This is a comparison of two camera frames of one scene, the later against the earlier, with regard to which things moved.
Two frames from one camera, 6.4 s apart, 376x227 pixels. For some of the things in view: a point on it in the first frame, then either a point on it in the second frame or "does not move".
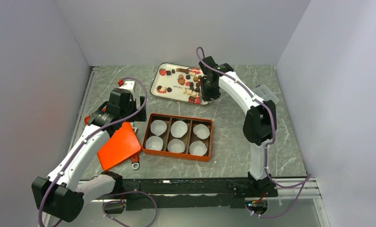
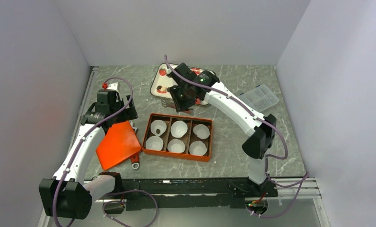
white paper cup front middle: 176,145 does not move
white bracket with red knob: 128,85 → 112,86
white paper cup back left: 158,127 does not move
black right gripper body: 208,91 → 182,98
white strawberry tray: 178,82 does not move
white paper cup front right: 198,148 does not move
